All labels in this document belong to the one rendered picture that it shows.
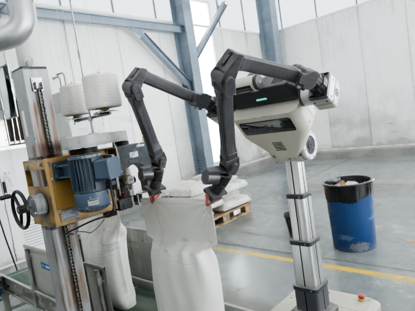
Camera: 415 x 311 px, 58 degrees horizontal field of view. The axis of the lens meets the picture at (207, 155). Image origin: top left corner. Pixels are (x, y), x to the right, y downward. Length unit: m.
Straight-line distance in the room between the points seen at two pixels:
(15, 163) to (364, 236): 3.71
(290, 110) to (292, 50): 8.83
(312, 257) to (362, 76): 7.90
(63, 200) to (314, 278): 1.33
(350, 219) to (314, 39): 7.15
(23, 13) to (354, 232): 3.88
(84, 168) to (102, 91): 0.36
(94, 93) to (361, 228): 2.76
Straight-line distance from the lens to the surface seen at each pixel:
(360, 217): 3.71
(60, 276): 1.94
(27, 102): 1.86
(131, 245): 2.79
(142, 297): 2.51
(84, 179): 1.67
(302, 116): 1.75
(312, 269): 2.12
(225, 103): 1.36
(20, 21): 4.40
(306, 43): 10.35
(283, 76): 1.49
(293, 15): 10.64
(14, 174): 4.63
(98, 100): 1.74
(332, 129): 10.05
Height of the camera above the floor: 1.39
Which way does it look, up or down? 5 degrees down
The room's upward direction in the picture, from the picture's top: 9 degrees counter-clockwise
